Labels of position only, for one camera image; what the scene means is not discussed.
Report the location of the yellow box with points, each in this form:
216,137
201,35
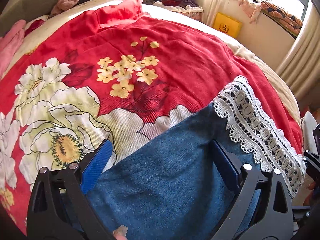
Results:
227,24

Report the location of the grey headboard cushion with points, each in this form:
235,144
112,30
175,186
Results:
27,0

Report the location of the pink quilt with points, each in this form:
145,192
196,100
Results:
10,45

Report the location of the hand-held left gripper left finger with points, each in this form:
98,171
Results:
96,166

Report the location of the purple cloth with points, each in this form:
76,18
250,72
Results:
182,0

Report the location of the pink fluffy garment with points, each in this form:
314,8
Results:
67,2

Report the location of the cream curtain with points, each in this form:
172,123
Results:
297,65

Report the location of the person's left hand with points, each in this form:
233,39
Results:
120,233

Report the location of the red floral bed sheet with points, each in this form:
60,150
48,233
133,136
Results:
175,55

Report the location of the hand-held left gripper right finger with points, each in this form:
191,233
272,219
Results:
225,162

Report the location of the patterned cloth on sill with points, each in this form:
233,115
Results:
272,8

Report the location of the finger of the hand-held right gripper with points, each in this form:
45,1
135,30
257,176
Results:
312,163

